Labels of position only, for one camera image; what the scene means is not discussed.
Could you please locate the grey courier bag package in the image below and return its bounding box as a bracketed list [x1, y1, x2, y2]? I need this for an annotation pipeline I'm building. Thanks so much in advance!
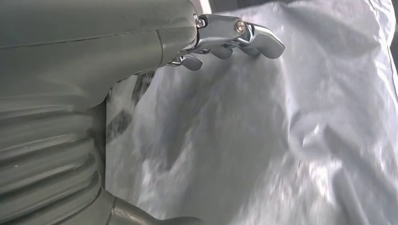
[104, 0, 398, 225]

